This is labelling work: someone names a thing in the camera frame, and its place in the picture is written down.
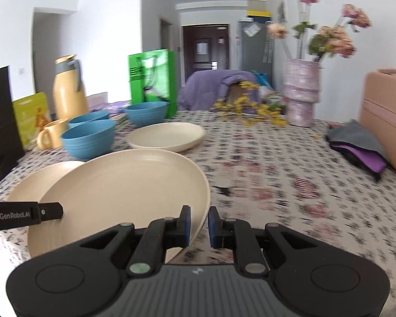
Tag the green paper bag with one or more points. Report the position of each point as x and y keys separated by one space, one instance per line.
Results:
x=158 y=79

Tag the yellow flower sprigs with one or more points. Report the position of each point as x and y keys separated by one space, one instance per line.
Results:
x=250 y=110

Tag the yellow and blue box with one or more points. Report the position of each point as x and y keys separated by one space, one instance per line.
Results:
x=259 y=10

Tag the pink plastic case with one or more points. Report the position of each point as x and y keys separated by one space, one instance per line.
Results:
x=386 y=119

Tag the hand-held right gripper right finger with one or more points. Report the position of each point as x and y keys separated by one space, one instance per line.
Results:
x=213 y=226

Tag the yellow mug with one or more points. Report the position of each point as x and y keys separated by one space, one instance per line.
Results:
x=54 y=135

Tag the purple patterned packet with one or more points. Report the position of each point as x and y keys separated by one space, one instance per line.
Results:
x=115 y=106

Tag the patterned tablecloth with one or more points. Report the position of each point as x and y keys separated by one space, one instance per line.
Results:
x=283 y=188

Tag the blue bowl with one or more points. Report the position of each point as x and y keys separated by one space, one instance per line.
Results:
x=90 y=116
x=147 y=114
x=89 y=142

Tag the dark wooden door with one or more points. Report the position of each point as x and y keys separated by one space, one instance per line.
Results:
x=204 y=52

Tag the pink ribbed vase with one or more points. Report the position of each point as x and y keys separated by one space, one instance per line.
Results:
x=300 y=92

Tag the purple blanket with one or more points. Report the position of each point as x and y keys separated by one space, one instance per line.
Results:
x=201 y=89

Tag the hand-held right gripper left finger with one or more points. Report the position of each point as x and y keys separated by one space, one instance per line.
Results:
x=185 y=226

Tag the yellow-green box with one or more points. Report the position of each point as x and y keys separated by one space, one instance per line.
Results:
x=28 y=115

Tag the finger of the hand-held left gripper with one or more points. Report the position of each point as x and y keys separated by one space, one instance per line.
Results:
x=51 y=211

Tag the cream plate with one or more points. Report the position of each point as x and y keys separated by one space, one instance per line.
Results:
x=165 y=137
x=125 y=188
x=33 y=181

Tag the grey refrigerator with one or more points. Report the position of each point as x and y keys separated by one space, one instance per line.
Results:
x=254 y=52

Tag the pink flower bouquet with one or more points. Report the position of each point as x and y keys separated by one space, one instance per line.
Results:
x=333 y=39

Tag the yellow thermos jug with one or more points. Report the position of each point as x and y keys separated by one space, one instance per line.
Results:
x=67 y=95

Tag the black box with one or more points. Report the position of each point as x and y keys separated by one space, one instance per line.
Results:
x=0 y=122

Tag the grey cloth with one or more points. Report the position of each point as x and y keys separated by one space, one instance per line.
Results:
x=356 y=135

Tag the purple cloth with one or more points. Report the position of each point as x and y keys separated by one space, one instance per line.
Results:
x=366 y=160

